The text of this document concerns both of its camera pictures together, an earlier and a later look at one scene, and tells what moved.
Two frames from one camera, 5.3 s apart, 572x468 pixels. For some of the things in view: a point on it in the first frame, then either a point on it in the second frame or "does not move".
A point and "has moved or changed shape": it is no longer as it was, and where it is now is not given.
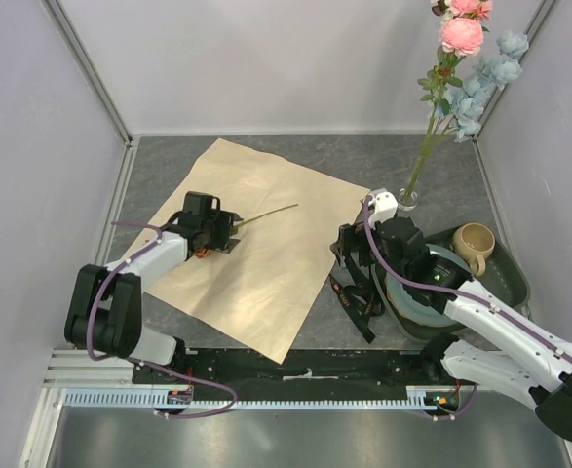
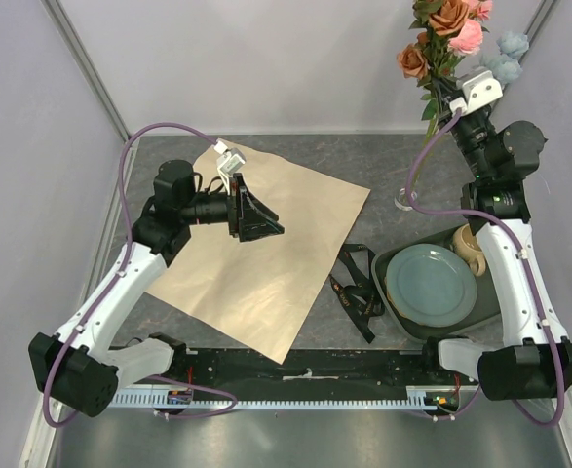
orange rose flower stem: x=237 y=227 has moved or changed shape
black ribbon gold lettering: x=362 y=300 does not move
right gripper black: x=352 y=235 → x=460 y=118
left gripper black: x=225 y=220 → x=247 y=216
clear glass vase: x=406 y=201 does not move
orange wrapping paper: x=291 y=230 does not move
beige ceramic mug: x=473 y=242 does not move
